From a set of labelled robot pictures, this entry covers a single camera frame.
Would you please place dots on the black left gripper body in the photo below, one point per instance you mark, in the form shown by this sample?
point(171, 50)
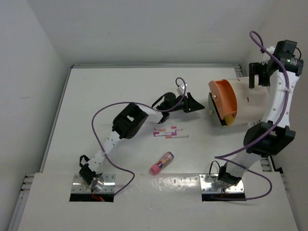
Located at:
point(186, 106)

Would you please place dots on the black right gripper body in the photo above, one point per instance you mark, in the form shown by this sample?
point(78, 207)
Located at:
point(263, 79)

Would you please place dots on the orange drawer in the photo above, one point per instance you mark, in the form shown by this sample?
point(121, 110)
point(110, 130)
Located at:
point(225, 99)

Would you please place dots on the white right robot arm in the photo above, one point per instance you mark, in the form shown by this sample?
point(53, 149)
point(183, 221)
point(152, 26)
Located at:
point(280, 74)

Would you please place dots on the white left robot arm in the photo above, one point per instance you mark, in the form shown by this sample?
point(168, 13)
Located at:
point(128, 122)

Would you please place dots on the white pen pink tip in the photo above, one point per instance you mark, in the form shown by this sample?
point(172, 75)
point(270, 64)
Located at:
point(176, 136)

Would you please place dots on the white pen magenta cap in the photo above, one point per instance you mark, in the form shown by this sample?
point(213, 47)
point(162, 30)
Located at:
point(161, 133)

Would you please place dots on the white pen orange band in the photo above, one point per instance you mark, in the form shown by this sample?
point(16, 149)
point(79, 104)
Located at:
point(166, 128)

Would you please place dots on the white cylindrical drawer organizer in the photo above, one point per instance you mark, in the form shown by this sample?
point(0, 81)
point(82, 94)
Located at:
point(251, 103)

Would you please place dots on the yellow drawer with gold knob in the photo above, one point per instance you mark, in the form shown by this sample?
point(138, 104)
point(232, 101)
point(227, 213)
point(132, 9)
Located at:
point(228, 120)

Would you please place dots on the pink capped clip tube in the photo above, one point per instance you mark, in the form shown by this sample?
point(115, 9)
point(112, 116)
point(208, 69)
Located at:
point(164, 161)

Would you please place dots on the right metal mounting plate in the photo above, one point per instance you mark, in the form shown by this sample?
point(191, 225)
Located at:
point(211, 185)

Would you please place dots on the metal mounting plate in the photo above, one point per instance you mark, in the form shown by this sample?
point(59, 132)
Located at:
point(104, 184)
point(211, 185)

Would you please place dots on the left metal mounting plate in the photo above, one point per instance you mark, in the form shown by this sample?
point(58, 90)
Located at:
point(104, 184)

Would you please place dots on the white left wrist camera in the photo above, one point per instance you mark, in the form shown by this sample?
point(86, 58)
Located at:
point(182, 89)

